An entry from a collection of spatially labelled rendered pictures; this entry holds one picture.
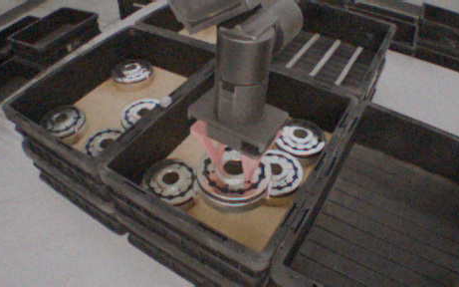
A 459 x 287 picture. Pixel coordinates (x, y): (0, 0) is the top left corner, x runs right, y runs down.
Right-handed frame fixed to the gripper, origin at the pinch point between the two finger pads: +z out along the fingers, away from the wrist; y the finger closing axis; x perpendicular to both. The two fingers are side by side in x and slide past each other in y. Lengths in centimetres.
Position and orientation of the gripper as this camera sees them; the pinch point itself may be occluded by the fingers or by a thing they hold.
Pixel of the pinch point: (233, 165)
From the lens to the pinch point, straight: 47.4
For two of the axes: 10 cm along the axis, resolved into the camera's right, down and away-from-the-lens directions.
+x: -5.4, 5.6, -6.3
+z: -0.5, 7.2, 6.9
